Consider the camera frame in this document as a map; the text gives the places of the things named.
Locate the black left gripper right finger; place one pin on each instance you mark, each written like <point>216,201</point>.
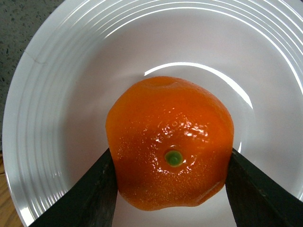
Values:
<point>258,201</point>

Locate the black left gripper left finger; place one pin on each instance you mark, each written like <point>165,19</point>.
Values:
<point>90,202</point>

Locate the orange mandarin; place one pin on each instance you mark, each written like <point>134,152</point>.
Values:
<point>171,142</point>

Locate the white ribbed plate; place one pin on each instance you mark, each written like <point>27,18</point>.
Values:
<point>248,53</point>

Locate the wooden cutting board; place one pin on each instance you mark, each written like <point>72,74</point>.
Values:
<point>8,214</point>

